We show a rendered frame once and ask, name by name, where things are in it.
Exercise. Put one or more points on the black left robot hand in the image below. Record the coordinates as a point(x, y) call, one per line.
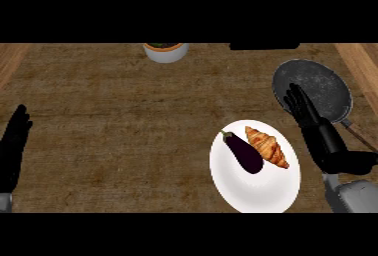
point(12, 150)

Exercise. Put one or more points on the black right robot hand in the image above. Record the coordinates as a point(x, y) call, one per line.
point(319, 136)

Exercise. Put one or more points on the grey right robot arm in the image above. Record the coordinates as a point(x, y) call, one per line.
point(355, 196)

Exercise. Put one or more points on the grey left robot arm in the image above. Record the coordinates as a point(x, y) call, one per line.
point(5, 202)

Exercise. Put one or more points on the dark grey frying pan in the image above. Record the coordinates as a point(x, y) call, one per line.
point(315, 86)

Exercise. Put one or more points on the white round plate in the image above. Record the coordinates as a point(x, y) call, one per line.
point(255, 166)

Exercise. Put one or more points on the dark purple eggplant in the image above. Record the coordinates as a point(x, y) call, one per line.
point(244, 154)

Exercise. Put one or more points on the golden brown croissant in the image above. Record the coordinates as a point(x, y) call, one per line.
point(268, 146)

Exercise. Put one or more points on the black flat object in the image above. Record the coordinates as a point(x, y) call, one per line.
point(265, 46)

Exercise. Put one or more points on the white plant pot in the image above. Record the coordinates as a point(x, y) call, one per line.
point(166, 53)

